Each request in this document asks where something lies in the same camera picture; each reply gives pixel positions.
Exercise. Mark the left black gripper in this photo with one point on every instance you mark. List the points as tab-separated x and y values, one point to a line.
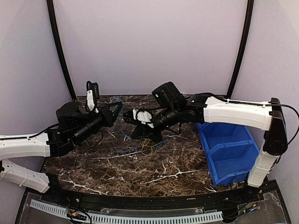
109	121

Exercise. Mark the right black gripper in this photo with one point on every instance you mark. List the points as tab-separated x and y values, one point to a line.
143	130

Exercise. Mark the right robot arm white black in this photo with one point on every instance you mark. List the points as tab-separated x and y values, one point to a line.
207	107

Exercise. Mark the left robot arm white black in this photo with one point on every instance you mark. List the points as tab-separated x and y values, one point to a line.
72	129

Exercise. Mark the blue plastic divided bin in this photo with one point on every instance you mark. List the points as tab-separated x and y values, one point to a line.
230	151

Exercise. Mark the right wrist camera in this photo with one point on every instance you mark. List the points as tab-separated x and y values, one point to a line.
139	117

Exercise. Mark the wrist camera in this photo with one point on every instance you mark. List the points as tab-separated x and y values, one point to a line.
92	95
139	117

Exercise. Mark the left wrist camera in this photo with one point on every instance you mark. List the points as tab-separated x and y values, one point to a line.
92	95

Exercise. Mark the white slotted cable duct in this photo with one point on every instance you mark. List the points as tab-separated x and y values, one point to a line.
96	218

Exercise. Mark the black front rail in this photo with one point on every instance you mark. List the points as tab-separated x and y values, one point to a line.
224	200

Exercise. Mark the left black frame post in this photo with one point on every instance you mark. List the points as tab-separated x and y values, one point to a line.
59	48

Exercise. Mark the black frame post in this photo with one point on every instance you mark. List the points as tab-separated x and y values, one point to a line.
242	47
59	48

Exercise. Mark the right black frame post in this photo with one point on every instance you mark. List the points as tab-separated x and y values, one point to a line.
242	47

